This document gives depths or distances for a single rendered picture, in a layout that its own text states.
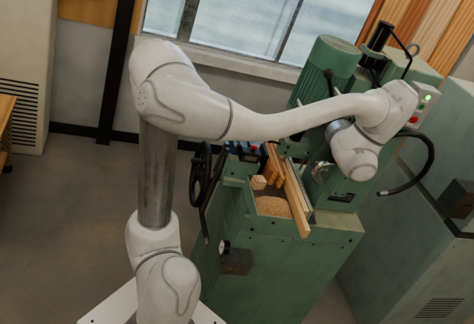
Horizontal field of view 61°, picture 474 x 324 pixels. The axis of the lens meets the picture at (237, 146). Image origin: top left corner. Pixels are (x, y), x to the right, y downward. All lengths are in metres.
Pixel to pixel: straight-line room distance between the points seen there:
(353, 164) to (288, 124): 0.25
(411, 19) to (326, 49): 1.75
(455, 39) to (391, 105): 2.37
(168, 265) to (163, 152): 0.32
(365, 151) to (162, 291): 0.66
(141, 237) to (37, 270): 1.16
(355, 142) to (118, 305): 0.87
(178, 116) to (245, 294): 1.40
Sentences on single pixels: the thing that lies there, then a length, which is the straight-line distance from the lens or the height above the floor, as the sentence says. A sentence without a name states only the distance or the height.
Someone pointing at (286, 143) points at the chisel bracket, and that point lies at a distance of 1.66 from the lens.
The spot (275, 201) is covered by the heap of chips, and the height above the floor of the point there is 0.94.
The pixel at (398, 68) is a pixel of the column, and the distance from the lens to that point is 1.56.
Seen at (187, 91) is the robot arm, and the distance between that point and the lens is 0.79.
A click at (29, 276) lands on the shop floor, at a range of 2.31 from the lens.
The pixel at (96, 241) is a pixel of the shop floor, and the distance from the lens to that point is 2.46.
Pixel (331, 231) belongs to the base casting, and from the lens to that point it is 1.83.
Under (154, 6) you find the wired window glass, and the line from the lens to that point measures 2.78.
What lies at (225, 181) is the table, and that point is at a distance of 1.66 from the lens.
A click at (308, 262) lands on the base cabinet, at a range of 1.95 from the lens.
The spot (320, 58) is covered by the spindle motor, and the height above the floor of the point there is 1.45.
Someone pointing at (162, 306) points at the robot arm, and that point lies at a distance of 1.17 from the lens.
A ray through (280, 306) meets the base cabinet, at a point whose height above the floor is 0.21.
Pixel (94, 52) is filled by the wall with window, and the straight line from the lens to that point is 2.83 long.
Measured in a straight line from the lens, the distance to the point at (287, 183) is 1.68.
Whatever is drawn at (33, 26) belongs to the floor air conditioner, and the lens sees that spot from 2.50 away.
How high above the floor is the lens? 1.87
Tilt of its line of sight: 32 degrees down
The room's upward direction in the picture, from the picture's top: 22 degrees clockwise
